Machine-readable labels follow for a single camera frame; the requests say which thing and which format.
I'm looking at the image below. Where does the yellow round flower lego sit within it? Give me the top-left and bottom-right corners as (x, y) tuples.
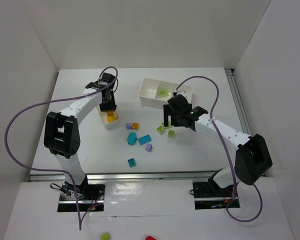
(107, 115), (117, 123)

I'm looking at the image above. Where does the small purple lego brick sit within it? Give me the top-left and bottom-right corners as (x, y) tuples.
(125, 122), (133, 130)

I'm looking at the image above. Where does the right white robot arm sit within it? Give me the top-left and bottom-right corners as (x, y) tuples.
(163, 94), (273, 189)

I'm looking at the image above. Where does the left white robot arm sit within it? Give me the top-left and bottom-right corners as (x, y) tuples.
(43, 72), (118, 192)

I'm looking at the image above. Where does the left white divided tray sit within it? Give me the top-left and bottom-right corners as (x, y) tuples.
(96, 106), (120, 130)

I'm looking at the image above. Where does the white divided tray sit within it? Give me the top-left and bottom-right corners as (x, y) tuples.
(138, 78), (179, 110)
(96, 106), (120, 130)

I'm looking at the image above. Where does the green 2x2 lego brick left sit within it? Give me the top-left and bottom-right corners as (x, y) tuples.
(156, 126), (165, 135)

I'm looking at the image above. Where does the green 2x2 lego brick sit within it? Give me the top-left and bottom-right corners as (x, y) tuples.
(167, 130), (176, 138)
(156, 126), (165, 135)

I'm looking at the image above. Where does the green 2x2 lego brick middle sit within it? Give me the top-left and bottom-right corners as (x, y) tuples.
(167, 130), (176, 138)

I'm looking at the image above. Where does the right white divided tray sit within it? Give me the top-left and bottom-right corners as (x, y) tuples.
(138, 78), (179, 110)

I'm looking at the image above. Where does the orange 2x2 lego brick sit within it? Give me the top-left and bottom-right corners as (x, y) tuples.
(132, 122), (140, 130)

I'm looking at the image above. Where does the turquoise round lego piece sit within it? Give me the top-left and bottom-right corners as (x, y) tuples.
(126, 132), (138, 146)

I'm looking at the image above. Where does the blue 2x4 lego brick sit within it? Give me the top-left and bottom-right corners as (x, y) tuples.
(137, 134), (152, 146)

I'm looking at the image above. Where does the purple lego brick lower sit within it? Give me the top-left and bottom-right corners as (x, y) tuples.
(145, 143), (153, 152)

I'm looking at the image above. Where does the turquoise 2x2 lego brick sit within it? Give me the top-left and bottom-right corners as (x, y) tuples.
(127, 158), (137, 168)

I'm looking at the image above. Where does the red object on front edge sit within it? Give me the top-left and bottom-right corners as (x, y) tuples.
(145, 235), (157, 240)

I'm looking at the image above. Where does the green lego on front edge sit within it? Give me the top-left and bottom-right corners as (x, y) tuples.
(100, 232), (111, 240)

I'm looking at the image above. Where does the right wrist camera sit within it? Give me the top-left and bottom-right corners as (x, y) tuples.
(173, 89), (188, 98)

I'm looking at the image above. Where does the right side aluminium rail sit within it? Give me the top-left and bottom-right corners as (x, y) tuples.
(224, 68), (252, 135)

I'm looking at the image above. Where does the aluminium rail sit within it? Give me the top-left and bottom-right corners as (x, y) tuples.
(29, 170), (216, 182)
(224, 68), (252, 135)

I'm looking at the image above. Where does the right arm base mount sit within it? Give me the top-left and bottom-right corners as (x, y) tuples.
(189, 170), (240, 210)

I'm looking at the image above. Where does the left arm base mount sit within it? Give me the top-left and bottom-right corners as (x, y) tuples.
(50, 182), (106, 213)

